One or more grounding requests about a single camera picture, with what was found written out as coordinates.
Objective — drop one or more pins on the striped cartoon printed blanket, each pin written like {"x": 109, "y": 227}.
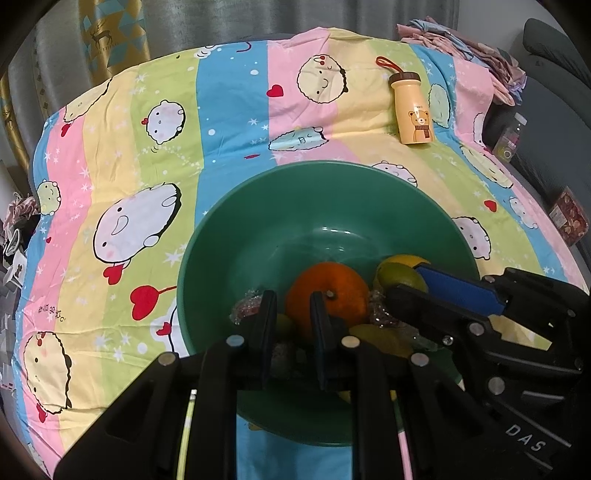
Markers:
{"x": 115, "y": 138}

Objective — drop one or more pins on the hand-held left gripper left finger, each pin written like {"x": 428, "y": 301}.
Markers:
{"x": 265, "y": 332}

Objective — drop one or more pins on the grey curtain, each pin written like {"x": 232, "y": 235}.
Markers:
{"x": 207, "y": 18}

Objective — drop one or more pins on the gold patterned curtain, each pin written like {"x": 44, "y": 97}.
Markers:
{"x": 111, "y": 32}

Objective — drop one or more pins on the pile of folded clothes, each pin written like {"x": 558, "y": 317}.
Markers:
{"x": 466, "y": 46}

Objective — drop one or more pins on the small green fruit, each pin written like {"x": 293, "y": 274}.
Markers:
{"x": 285, "y": 324}

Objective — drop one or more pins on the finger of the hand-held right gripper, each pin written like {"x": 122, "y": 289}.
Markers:
{"x": 438, "y": 318}
{"x": 461, "y": 286}

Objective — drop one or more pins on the red patterned box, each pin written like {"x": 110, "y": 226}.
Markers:
{"x": 572, "y": 217}

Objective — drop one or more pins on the green plastic bowl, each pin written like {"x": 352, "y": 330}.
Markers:
{"x": 323, "y": 207}

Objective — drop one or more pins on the clear jar with dark lid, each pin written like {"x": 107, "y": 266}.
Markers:
{"x": 510, "y": 136}

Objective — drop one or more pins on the yellow lemon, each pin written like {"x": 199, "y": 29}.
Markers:
{"x": 399, "y": 274}

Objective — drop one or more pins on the clear-wrapped candy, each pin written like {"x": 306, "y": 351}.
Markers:
{"x": 244, "y": 309}
{"x": 382, "y": 314}

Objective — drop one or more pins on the orange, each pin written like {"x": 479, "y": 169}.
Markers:
{"x": 328, "y": 286}

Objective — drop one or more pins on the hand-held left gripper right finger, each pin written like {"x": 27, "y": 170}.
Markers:
{"x": 321, "y": 337}

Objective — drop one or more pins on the grey sofa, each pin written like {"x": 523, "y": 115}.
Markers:
{"x": 558, "y": 92}

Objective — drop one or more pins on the green pear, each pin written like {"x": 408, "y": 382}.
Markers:
{"x": 383, "y": 339}

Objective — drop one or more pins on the pink floral cloth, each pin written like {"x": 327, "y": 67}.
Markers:
{"x": 21, "y": 210}

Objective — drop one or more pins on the yellow bear-print bottle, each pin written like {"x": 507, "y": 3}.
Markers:
{"x": 413, "y": 110}

